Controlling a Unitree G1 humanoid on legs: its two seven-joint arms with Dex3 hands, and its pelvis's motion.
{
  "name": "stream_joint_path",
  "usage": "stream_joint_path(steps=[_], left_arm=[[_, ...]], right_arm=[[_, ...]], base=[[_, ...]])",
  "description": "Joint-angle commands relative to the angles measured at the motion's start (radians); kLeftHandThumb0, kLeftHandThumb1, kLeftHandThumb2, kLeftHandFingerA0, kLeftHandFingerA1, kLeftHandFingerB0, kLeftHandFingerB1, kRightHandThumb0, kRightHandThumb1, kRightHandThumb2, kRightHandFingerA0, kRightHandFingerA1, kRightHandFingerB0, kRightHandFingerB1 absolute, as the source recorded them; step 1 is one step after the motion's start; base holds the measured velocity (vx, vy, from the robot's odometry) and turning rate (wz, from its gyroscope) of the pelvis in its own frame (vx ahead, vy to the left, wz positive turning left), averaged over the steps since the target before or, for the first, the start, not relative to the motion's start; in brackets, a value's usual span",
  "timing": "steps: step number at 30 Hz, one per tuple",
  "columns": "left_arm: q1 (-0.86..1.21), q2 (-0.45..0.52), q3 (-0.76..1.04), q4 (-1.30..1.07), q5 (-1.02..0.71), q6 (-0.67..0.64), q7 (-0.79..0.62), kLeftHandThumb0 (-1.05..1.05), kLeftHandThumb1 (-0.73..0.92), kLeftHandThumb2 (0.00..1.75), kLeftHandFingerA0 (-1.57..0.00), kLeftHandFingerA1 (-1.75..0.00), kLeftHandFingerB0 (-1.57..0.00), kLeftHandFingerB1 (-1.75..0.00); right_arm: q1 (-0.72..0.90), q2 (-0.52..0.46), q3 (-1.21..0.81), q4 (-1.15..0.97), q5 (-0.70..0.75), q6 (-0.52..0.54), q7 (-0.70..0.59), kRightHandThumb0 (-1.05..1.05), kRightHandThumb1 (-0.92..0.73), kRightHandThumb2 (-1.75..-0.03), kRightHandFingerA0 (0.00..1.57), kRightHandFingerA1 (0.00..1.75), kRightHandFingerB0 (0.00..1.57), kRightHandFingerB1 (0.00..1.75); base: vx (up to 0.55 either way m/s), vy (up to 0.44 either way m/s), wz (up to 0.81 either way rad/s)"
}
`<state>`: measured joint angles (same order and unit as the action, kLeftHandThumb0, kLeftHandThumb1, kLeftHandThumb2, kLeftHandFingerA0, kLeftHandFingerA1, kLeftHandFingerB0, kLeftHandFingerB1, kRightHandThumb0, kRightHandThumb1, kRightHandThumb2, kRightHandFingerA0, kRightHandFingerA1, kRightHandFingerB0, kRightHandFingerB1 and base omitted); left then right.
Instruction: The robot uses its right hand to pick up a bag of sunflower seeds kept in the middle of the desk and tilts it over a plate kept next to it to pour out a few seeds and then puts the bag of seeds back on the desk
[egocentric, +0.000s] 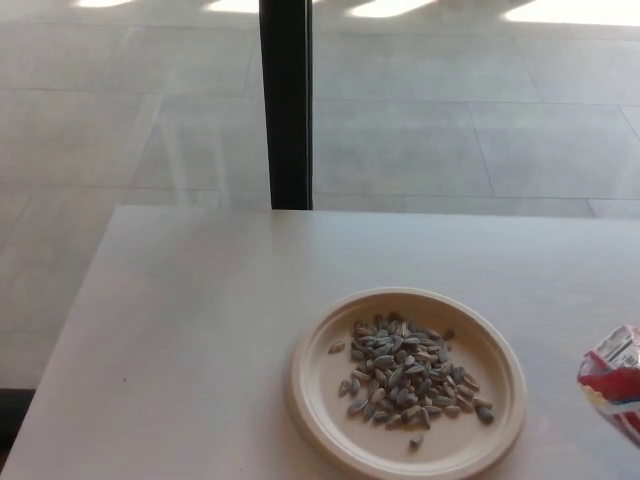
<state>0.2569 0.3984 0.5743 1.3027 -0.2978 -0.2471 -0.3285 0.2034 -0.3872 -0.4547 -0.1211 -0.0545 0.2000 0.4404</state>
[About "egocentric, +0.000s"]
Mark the round beige paper plate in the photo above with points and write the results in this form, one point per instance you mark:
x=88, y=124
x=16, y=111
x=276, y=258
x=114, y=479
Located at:
x=325, y=400

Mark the red white sunflower seed bag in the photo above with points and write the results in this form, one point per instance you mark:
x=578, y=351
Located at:
x=610, y=380

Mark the black vertical window post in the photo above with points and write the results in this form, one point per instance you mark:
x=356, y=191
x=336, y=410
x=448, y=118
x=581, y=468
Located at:
x=286, y=100

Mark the pile of sunflower seeds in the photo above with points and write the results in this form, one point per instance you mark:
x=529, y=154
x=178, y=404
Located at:
x=405, y=375

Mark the single stray sunflower seed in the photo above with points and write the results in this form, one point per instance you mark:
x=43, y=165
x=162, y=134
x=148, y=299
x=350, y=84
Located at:
x=416, y=441

